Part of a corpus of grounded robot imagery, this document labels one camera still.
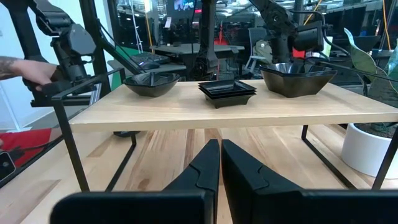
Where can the black smartphone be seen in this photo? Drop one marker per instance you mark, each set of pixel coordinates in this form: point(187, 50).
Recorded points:
point(6, 166)

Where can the grey desk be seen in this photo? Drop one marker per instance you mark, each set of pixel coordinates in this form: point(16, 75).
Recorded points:
point(174, 49)
point(168, 68)

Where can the black keyboard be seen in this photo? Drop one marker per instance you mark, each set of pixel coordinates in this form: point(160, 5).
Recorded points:
point(149, 58)

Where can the red fabric item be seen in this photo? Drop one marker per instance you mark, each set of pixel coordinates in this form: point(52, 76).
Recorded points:
point(21, 143)

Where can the green snake plant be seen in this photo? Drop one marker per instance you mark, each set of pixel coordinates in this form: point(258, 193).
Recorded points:
point(360, 59)

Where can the white round plant pot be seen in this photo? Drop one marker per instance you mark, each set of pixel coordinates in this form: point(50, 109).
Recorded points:
point(363, 155)

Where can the green panel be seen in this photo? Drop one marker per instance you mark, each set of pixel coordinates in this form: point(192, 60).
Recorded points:
point(119, 79)

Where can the black computer mouse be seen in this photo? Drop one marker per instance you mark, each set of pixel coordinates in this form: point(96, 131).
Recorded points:
point(150, 65)

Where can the black leaf-shaped bowl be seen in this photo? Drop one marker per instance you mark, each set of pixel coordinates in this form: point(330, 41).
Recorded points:
point(149, 91)
point(146, 79)
point(126, 133)

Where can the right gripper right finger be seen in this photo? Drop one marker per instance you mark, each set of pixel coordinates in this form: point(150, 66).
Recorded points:
point(242, 180)

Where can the black square-rimmed bowl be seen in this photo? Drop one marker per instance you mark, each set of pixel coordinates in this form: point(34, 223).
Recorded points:
point(286, 68)
point(295, 88)

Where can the olive backpack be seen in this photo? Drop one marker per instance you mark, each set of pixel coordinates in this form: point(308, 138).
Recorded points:
point(262, 51)

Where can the grey office chair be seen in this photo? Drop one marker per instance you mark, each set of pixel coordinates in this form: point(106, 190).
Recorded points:
point(259, 34)

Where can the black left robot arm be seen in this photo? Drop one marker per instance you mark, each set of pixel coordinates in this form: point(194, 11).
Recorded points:
point(206, 37)

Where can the person's hand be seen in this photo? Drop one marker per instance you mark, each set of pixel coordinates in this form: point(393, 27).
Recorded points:
point(37, 73)

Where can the wooden shelf with black frame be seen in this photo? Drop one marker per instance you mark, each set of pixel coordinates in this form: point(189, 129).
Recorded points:
point(186, 109)

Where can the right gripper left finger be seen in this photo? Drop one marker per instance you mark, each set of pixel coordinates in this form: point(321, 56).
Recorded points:
point(202, 174)

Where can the wall screen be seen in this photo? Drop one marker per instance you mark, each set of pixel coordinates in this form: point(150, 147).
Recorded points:
point(183, 4)

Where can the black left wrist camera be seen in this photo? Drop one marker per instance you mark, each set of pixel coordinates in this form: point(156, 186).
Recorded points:
point(308, 35)

